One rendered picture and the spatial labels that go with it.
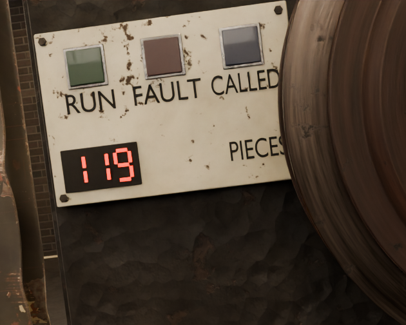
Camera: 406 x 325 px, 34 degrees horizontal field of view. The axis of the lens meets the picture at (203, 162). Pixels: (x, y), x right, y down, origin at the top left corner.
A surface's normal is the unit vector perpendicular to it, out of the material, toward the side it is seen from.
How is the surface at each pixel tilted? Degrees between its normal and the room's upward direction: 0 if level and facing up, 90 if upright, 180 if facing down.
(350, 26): 90
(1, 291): 90
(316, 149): 90
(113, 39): 90
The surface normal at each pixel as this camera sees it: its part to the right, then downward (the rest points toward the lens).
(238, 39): -0.05, 0.06
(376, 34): -0.89, -0.19
